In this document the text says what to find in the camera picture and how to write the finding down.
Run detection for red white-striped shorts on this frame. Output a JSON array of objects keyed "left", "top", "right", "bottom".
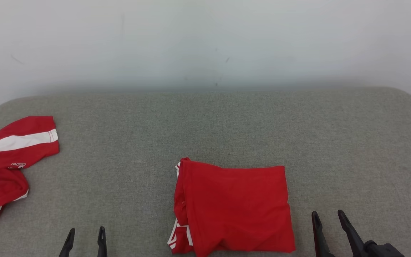
[{"left": 0, "top": 116, "right": 60, "bottom": 223}]

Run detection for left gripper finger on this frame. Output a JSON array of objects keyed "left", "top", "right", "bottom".
[
  {"left": 97, "top": 226, "right": 108, "bottom": 257},
  {"left": 59, "top": 228, "right": 76, "bottom": 257}
]

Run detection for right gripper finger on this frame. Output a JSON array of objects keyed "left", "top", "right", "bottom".
[
  {"left": 338, "top": 210, "right": 366, "bottom": 257},
  {"left": 311, "top": 211, "right": 335, "bottom": 257}
]

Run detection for red white basketball jersey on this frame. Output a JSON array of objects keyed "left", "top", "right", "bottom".
[{"left": 167, "top": 157, "right": 296, "bottom": 257}]

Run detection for grey fabric sofa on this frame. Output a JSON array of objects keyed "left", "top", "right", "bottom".
[{"left": 0, "top": 87, "right": 411, "bottom": 257}]

